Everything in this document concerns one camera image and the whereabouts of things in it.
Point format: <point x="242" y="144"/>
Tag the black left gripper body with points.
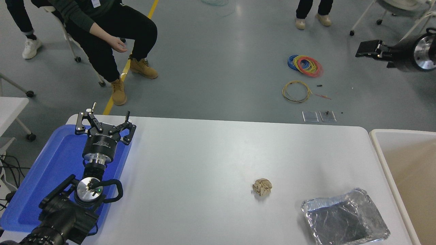
<point x="100" y="144"/>

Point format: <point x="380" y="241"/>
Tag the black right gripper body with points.
<point x="403" y="54"/>

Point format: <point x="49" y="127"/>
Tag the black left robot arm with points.
<point x="61" y="217"/>

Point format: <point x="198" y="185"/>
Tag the person's right hand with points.
<point x="119" y="45"/>

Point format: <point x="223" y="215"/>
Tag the blue plastic tray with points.
<point x="51" y="170"/>

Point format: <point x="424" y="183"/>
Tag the seated person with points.
<point x="102" y="51"/>

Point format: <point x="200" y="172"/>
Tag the person with beige shoes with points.
<point x="303" y="8"/>

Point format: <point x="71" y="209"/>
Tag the white rolling chair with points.
<point x="69" y="42"/>

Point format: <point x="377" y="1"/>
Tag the clear plastic plate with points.
<point x="310" y="117"/>
<point x="328" y="117"/>

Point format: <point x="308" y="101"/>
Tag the white side table with casters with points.
<point x="10" y="109"/>

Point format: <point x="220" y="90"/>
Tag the large pale bin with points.
<point x="415" y="170"/>

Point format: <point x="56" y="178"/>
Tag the person with white sneakers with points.
<point x="18" y="13"/>

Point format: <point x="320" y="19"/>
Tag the crumpled tan paper ball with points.
<point x="262" y="187"/>

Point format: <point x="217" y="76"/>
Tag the silver foil tray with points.
<point x="340" y="221"/>

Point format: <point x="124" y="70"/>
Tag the white frame grey seat chair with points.
<point x="398" y="5"/>

